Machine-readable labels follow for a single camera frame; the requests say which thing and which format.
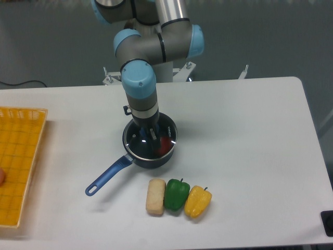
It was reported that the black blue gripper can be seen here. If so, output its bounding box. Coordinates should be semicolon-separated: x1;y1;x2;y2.
123;104;160;153

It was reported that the glass pot lid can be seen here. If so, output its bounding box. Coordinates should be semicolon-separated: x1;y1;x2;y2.
123;113;178;161

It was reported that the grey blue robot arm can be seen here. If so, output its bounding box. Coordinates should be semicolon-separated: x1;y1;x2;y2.
92;1;204;156

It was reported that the red bell pepper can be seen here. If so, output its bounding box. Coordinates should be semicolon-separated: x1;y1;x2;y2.
154;136;173;157

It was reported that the beige bread loaf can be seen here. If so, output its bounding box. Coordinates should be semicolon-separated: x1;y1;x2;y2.
146;178;166;216

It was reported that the green bell pepper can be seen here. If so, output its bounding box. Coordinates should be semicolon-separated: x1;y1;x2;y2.
164;179;190;211

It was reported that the yellow bell pepper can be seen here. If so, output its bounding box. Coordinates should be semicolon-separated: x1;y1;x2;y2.
184;185;212;218

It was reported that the yellow woven basket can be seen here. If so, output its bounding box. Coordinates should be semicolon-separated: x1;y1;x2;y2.
1;106;48;228

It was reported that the black device at table edge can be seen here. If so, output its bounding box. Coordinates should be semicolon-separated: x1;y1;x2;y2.
321;210;333;237

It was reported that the dark pot with blue handle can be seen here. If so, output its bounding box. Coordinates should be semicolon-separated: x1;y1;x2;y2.
85;112;178;197

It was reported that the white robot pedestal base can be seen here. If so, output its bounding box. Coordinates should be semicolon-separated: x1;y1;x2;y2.
101;61;249;86

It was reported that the black cable on floor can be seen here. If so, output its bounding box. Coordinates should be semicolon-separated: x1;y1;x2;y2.
0;80;48;88

